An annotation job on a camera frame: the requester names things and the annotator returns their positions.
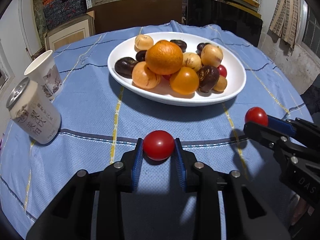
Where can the cardboard framed box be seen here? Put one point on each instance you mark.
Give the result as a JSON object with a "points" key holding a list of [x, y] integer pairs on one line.
{"points": [[71, 31]]}

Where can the large orange mandarin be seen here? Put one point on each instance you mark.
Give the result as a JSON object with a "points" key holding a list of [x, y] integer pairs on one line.
{"points": [[164, 58]]}

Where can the blue checked tablecloth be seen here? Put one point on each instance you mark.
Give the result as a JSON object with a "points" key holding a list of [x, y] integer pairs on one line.
{"points": [[102, 120]]}

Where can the person right hand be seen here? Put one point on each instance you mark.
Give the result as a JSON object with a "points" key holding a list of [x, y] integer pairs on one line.
{"points": [[300, 208]]}

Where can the dark brown chair back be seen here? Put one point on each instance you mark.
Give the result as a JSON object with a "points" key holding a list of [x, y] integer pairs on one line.
{"points": [[135, 13]]}

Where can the white drink can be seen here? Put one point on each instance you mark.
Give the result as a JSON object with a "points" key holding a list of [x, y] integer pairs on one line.
{"points": [[33, 111]]}

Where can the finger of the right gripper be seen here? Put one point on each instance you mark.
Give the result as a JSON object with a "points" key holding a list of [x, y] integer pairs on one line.
{"points": [[265, 136], [281, 126]]}

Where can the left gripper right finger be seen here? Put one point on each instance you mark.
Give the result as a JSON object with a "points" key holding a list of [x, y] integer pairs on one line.
{"points": [[226, 203]]}

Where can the white oval plate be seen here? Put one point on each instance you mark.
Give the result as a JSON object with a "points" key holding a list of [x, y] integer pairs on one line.
{"points": [[236, 76]]}

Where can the pale yellow pepino melon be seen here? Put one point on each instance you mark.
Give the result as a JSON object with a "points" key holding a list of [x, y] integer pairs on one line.
{"points": [[211, 55], [192, 60]]}

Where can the yellow orange tomato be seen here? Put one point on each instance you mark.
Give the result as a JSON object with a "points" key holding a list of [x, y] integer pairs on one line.
{"points": [[185, 81]]}

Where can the dark purple plum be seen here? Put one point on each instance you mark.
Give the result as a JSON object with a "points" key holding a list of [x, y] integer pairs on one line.
{"points": [[200, 47], [140, 56], [181, 44]]}

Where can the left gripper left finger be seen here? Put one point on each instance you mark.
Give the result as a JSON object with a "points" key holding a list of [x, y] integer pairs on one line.
{"points": [[89, 205]]}

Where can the white paper cup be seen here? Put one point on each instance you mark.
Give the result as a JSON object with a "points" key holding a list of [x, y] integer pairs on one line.
{"points": [[43, 70]]}

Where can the red cherry tomato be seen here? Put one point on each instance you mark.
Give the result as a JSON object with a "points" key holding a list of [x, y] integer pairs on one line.
{"points": [[222, 71], [257, 115], [158, 145], [167, 77]]}

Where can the window with grille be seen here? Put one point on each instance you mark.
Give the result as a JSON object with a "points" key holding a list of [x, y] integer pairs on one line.
{"points": [[308, 29]]}

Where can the pale orange loquat fruit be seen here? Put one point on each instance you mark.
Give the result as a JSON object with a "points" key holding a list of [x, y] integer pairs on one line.
{"points": [[143, 42]]}

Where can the black chair back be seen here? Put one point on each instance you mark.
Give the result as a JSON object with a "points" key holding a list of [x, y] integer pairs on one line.
{"points": [[228, 17]]}

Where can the small yellow orange fruit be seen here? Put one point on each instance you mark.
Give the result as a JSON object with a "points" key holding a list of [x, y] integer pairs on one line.
{"points": [[221, 84]]}

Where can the beige patterned curtain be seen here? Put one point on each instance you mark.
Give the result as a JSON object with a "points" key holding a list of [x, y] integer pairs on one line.
{"points": [[285, 20]]}

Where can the orange fruit at bottom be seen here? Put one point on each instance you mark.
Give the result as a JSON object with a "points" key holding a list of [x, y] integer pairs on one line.
{"points": [[144, 78]]}

